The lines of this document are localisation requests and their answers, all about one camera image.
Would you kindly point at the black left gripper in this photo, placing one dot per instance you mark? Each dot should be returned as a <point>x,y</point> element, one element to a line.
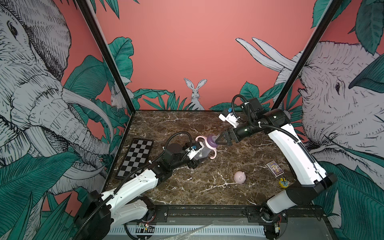
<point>192,164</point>

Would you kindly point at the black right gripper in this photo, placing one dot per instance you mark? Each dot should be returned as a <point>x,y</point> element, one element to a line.
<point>232,132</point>

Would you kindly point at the clear plastic baby bottle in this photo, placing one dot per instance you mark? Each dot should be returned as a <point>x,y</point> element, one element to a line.
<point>203,152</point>

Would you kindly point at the purple bottle collar with straw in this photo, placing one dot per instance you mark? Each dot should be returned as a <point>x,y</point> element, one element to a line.
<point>211,140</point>

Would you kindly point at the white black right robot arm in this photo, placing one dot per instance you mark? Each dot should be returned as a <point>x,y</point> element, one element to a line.
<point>311,178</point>

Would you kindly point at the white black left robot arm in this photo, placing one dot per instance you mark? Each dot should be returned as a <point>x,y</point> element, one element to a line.
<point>101,212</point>

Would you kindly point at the pink bottle cap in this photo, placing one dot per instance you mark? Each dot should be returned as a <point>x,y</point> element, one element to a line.
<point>240,177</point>

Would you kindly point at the playing card box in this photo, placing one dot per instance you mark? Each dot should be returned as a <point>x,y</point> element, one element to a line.
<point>275,169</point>

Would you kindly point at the black white checkerboard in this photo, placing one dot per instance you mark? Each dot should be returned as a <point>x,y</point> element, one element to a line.
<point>137,156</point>

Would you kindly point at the small yellow toy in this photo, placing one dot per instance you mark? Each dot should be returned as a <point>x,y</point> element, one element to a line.
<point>284,183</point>

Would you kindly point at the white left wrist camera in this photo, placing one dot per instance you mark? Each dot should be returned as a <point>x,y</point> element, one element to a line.
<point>194,149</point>

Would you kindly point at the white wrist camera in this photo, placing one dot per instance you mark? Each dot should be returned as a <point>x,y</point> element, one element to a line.
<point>194,149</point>
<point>227,115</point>

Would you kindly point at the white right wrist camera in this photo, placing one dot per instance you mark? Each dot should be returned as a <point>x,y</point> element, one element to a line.
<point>227,115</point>

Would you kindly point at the white ribbed cable duct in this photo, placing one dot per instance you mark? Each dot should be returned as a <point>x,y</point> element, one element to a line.
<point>173,230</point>

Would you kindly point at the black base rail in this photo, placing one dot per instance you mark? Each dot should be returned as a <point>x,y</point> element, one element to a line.
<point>252,213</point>

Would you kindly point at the black enclosure frame post right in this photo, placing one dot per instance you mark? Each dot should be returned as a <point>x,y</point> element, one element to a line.
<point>324,22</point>

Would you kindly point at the black enclosure frame post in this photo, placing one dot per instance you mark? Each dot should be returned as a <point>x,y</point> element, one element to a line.
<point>324,22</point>
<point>90,18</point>

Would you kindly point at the black enclosure frame post left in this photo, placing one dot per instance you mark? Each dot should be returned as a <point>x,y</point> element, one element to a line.
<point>90,18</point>

